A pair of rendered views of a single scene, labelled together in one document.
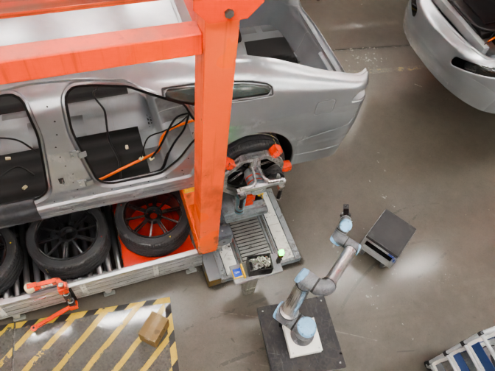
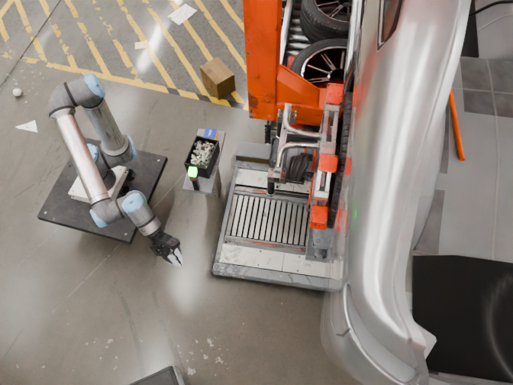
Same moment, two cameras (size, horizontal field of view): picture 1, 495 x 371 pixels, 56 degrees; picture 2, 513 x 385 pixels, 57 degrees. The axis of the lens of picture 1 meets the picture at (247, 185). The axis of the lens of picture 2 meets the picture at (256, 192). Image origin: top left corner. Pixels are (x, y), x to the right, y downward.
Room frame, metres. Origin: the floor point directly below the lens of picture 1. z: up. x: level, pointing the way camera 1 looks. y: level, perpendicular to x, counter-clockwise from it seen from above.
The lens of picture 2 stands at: (2.81, -1.17, 2.81)
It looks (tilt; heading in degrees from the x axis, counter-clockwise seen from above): 62 degrees down; 129
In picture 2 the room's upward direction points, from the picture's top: 2 degrees counter-clockwise
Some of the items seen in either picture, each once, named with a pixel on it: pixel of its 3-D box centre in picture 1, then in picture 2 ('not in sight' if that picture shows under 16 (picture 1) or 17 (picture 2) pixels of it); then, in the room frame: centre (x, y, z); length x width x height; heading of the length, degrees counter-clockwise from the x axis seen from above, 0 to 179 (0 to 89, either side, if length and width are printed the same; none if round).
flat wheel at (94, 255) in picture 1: (70, 238); (346, 10); (1.65, 1.42, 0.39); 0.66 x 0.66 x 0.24
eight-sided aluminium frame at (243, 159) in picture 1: (251, 174); (324, 159); (2.32, -0.02, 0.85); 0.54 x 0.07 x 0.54; 117
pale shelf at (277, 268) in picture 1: (255, 269); (204, 160); (1.65, -0.19, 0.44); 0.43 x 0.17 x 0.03; 117
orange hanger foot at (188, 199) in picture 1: (194, 201); (322, 97); (2.06, 0.42, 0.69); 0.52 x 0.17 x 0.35; 27
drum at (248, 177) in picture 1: (254, 181); (309, 156); (2.26, -0.05, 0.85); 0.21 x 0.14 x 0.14; 27
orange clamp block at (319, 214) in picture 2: (285, 165); (318, 217); (2.47, -0.30, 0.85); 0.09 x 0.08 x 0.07; 117
